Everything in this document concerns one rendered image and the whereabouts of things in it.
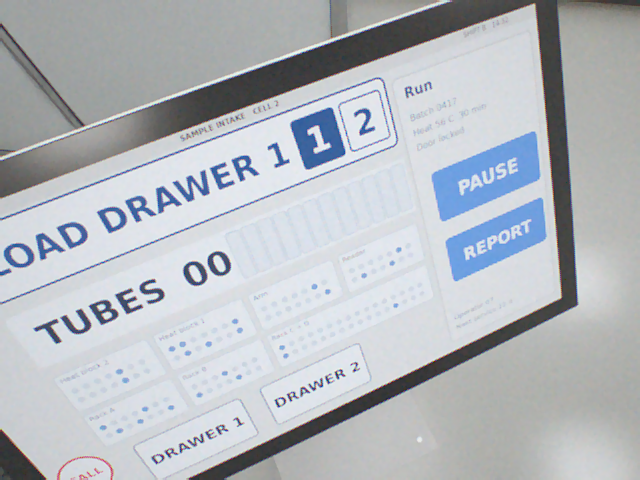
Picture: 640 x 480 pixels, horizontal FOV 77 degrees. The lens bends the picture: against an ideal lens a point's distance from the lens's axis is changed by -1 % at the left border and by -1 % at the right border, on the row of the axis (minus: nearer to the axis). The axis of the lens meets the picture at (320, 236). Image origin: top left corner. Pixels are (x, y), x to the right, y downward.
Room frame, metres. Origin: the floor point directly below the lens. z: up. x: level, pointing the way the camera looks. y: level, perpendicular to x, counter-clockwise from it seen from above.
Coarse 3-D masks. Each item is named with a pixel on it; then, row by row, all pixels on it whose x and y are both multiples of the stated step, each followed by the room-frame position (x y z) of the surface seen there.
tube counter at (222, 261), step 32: (320, 192) 0.17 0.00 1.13; (352, 192) 0.17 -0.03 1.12; (384, 192) 0.17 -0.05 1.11; (256, 224) 0.15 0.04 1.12; (288, 224) 0.15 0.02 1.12; (320, 224) 0.15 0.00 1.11; (352, 224) 0.15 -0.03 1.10; (192, 256) 0.13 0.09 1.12; (224, 256) 0.13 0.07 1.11; (256, 256) 0.13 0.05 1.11; (288, 256) 0.13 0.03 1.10; (192, 288) 0.11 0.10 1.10; (224, 288) 0.11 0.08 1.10
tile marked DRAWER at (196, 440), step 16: (240, 400) 0.04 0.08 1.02; (208, 416) 0.03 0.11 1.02; (224, 416) 0.03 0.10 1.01; (240, 416) 0.03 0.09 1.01; (160, 432) 0.03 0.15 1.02; (176, 432) 0.03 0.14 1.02; (192, 432) 0.02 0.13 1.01; (208, 432) 0.02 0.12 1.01; (224, 432) 0.02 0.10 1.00; (240, 432) 0.02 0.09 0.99; (256, 432) 0.02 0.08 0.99; (144, 448) 0.02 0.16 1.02; (160, 448) 0.02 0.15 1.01; (176, 448) 0.01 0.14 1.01; (192, 448) 0.01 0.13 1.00; (208, 448) 0.01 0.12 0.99; (224, 448) 0.01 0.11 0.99; (144, 464) 0.00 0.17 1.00; (160, 464) 0.00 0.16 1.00; (176, 464) 0.00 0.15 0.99; (192, 464) 0.00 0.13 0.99
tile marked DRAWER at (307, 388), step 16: (336, 352) 0.07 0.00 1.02; (352, 352) 0.07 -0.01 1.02; (304, 368) 0.06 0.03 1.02; (320, 368) 0.06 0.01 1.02; (336, 368) 0.06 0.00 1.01; (352, 368) 0.06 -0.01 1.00; (368, 368) 0.06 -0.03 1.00; (272, 384) 0.05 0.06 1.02; (288, 384) 0.05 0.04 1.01; (304, 384) 0.05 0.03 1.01; (320, 384) 0.05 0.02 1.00; (336, 384) 0.05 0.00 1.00; (352, 384) 0.05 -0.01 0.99; (272, 400) 0.04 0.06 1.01; (288, 400) 0.04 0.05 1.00; (304, 400) 0.04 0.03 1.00; (320, 400) 0.04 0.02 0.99; (272, 416) 0.03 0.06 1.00; (288, 416) 0.03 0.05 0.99
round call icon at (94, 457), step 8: (96, 448) 0.02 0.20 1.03; (80, 456) 0.02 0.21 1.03; (88, 456) 0.01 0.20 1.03; (96, 456) 0.01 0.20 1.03; (104, 456) 0.01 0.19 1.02; (64, 464) 0.01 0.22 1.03; (72, 464) 0.01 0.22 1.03; (80, 464) 0.01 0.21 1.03; (88, 464) 0.01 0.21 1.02; (96, 464) 0.01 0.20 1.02; (104, 464) 0.01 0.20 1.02; (112, 464) 0.01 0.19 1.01; (48, 472) 0.01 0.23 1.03; (56, 472) 0.01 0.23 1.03; (64, 472) 0.01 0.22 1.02; (72, 472) 0.00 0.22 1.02; (80, 472) 0.00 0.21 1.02; (88, 472) 0.00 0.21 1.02; (96, 472) 0.00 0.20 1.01; (104, 472) 0.00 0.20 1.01; (112, 472) 0.00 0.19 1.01
